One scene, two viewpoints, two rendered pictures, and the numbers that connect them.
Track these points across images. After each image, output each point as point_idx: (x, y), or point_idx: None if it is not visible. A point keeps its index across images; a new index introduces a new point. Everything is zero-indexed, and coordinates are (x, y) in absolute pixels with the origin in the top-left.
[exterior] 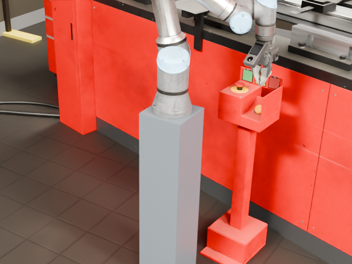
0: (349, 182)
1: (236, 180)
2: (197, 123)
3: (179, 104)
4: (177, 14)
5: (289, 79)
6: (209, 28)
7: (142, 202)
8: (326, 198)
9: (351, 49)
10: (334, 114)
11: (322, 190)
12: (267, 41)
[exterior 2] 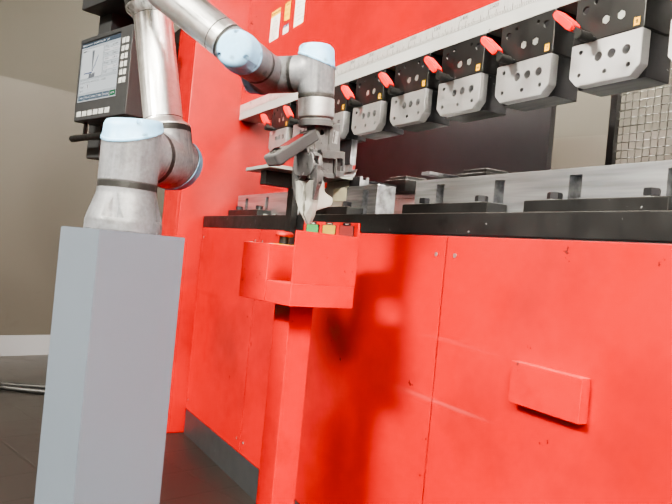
0: (481, 452)
1: (265, 437)
2: (160, 258)
3: (120, 203)
4: (177, 88)
5: (391, 253)
6: None
7: (44, 424)
8: (444, 502)
9: (502, 191)
10: (454, 297)
11: (437, 485)
12: (317, 130)
